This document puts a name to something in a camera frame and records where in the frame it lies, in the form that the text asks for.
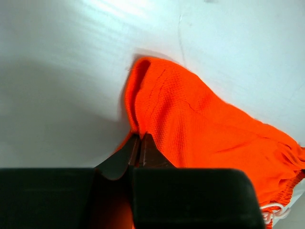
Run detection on orange shorts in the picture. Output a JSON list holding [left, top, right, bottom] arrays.
[[124, 57, 305, 229]]

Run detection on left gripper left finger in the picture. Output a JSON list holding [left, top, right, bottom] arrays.
[[95, 134, 140, 180]]

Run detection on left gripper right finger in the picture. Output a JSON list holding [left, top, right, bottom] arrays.
[[138, 133, 175, 168]]

